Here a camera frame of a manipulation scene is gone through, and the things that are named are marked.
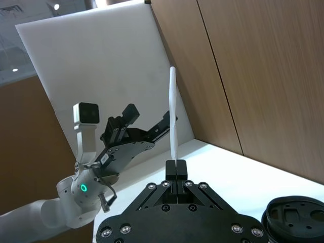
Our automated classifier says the black plastic cup lid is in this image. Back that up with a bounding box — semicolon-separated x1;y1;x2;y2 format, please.
260;194;324;243

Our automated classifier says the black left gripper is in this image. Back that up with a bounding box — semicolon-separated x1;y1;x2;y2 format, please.
92;103;179;178

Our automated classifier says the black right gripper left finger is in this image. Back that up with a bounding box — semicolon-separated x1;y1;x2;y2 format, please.
135;159;178;211

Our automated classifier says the thin dark wrist cable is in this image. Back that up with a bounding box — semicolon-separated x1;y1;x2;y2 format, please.
94;176;117;213

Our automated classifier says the white plastic board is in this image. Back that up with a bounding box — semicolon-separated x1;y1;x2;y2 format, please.
15;2;195;183

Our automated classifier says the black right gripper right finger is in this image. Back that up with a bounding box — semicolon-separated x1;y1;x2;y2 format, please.
177;159;225;210

